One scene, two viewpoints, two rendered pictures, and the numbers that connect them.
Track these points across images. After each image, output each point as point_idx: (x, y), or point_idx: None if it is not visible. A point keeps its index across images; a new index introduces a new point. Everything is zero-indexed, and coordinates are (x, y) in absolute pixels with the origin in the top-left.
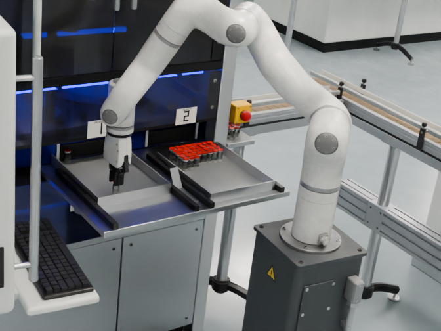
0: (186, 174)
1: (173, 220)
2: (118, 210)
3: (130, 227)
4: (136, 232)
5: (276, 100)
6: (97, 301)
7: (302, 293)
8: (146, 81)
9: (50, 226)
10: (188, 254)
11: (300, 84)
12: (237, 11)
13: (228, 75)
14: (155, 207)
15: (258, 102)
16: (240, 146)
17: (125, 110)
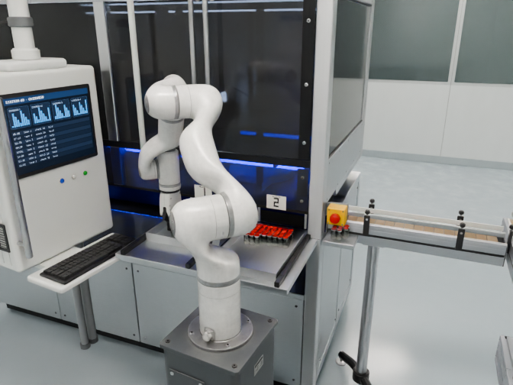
0: (226, 242)
1: (167, 267)
2: (152, 246)
3: (133, 257)
4: (240, 285)
5: (409, 221)
6: (60, 292)
7: (169, 375)
8: (154, 147)
9: (125, 242)
10: (289, 325)
11: (190, 162)
12: (156, 85)
13: (316, 176)
14: (172, 254)
15: (385, 217)
16: (337, 247)
17: (141, 166)
